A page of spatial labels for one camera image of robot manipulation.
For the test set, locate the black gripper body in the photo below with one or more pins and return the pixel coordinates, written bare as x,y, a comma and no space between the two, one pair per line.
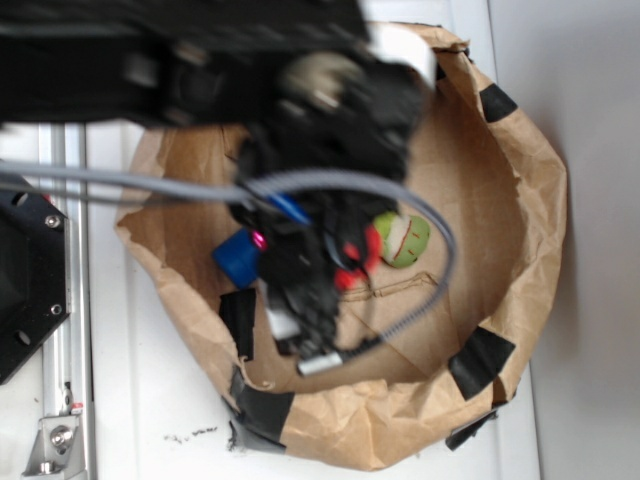
298,234

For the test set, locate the red paper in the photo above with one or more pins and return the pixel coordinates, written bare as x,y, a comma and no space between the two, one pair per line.
357,262

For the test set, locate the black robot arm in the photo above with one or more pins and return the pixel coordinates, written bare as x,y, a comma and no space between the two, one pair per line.
329,115

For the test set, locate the blue plastic bottle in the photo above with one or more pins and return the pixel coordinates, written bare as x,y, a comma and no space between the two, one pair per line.
237,257

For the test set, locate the green plush frog toy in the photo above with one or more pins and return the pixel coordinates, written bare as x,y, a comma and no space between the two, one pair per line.
404,237

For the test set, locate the brown paper bag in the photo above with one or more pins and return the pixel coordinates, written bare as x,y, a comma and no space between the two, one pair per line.
486,167

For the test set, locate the white tray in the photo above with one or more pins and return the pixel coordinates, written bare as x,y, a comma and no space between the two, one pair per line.
157,415

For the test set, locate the aluminium extrusion rail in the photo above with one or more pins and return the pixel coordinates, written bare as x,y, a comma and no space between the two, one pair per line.
67,356

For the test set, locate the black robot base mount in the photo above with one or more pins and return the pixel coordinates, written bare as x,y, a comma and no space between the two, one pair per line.
33,272

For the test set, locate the metal corner bracket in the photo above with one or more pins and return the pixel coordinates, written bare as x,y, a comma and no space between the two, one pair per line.
57,452

